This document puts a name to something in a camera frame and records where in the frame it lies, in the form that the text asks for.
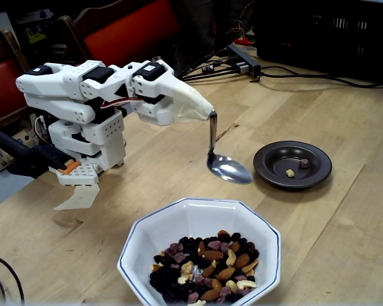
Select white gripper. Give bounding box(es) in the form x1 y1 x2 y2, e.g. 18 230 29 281
127 59 215 126

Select silver metal spoon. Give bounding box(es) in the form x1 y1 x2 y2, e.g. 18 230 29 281
206 108 254 185

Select white octagonal bowl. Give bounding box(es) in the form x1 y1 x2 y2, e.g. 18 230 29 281
116 196 282 306

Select brown round plate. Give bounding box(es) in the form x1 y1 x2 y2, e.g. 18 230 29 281
253 140 333 191

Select small circuit board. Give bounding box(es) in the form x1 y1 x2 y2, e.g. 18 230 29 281
201 62 223 74

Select wooden chair red cushion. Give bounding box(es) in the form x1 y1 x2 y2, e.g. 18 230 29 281
0 29 52 135
57 0 183 87

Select dark olive jacket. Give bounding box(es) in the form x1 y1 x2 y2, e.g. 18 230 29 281
178 0 256 69

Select beige masking tape sheet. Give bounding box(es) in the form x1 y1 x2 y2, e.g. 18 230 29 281
53 183 100 211

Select black clamp orange pad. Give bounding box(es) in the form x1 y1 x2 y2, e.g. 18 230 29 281
0 129 83 179

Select yellow green box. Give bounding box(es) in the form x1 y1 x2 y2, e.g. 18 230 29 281
25 25 48 45

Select black plastic crate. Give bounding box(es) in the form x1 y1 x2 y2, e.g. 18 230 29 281
254 0 383 82

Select mixed nuts and dried fruit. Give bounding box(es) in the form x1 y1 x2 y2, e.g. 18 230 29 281
148 229 261 305

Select white carton box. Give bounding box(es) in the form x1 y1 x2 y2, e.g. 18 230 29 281
0 11 19 47

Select black usb cable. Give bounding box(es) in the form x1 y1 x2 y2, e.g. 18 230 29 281
177 65 243 84

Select coloured jumper wires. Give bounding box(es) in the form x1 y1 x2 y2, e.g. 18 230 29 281
225 0 256 36

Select thick black power cable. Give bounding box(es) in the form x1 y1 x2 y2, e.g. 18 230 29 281
250 65 383 89

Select thin black cable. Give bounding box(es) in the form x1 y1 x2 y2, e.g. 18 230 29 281
0 251 26 305

